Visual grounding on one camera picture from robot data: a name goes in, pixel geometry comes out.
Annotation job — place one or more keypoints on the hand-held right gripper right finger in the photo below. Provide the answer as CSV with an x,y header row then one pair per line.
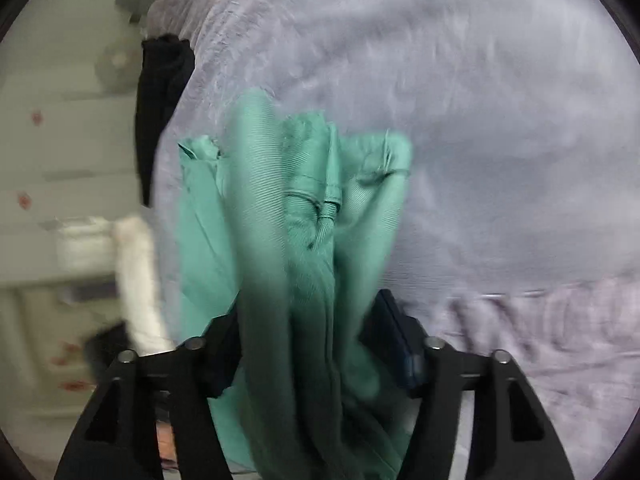
x,y
413,366

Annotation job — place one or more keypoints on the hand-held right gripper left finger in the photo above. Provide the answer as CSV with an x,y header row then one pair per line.
x,y
220,360

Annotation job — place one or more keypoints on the green garment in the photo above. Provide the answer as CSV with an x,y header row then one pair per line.
x,y
310,260

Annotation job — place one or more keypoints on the white cloth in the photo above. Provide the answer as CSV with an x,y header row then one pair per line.
x,y
137,280

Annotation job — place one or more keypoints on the black cloth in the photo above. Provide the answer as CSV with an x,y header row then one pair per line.
x,y
160,110

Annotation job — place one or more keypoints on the lavender bed sheet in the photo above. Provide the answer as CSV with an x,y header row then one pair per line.
x,y
475,110

